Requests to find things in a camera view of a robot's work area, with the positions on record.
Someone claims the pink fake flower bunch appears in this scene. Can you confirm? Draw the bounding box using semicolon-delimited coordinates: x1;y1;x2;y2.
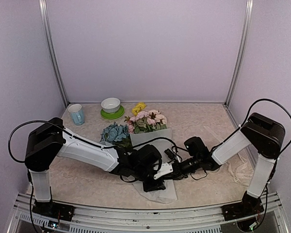
125;110;167;134

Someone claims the blue fake flower bunch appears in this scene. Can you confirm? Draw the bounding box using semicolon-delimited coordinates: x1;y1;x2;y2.
100;122;132;148

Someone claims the cream printed ribbon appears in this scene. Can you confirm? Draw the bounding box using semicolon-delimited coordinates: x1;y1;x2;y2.
226;152;253;186

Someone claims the yellow fake flower stem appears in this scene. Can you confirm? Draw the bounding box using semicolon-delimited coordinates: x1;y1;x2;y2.
131;102;146;116

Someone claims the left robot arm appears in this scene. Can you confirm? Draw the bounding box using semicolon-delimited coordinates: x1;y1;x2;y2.
25;117;166;221

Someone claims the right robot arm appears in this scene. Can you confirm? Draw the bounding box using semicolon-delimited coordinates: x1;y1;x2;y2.
167;113;286;221

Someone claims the green plate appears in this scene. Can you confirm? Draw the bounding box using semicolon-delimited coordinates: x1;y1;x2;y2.
100;105;125;120

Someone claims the white ceramic bowl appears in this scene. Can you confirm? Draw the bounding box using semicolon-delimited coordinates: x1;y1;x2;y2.
100;98;121;114

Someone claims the light blue mug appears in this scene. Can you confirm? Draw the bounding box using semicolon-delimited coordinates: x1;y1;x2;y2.
68;104;85;126

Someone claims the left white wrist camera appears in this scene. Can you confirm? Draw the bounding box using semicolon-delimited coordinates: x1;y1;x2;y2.
153;163;173;180

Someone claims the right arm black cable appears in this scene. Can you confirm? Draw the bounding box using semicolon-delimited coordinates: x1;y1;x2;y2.
244;98;291;158

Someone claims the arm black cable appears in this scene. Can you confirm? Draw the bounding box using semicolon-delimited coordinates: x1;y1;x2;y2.
244;98;291;158
7;121;185;164

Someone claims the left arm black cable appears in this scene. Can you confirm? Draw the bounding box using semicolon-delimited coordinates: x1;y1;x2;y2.
7;121;185;164

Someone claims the right aluminium frame post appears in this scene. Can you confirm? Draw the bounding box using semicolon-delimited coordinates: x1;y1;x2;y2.
225;0;254;108

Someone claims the aluminium frame post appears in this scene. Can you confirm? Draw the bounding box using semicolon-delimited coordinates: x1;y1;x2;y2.
38;0;69;108
225;0;254;108

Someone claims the front aluminium rail base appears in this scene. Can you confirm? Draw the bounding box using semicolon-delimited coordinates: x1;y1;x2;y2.
4;192;291;233

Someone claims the left aluminium frame post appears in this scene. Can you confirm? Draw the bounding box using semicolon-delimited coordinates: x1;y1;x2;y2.
38;0;69;108

